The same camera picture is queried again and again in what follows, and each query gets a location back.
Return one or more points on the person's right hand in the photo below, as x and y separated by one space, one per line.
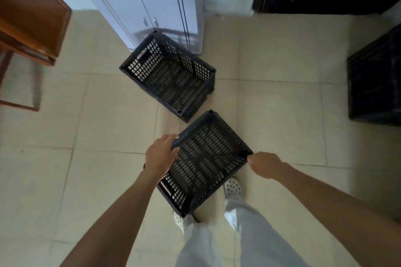
266 165

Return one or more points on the person's left hand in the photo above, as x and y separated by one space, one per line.
159 157

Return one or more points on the person's right fingers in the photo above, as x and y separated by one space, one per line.
252 160

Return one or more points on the person's left thumb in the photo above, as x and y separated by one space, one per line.
174 151

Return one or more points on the black perforated plastic crate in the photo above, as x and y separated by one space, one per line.
170 76
206 160

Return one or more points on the person's right forearm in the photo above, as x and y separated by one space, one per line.
341 216

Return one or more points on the person's left forearm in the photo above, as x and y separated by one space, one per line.
112 223

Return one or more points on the person's right white clog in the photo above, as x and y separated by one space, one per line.
232 187

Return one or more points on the person's white clog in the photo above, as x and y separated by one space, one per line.
232 187
181 221

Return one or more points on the person's left white clog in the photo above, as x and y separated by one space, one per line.
181 221

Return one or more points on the person's light grey trousers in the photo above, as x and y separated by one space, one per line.
231 238

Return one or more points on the black plastic crate stack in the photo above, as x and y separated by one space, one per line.
376 79

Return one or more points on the white metal cabinet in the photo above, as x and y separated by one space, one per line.
147 0

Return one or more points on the brown wooden table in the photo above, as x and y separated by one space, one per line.
26 19

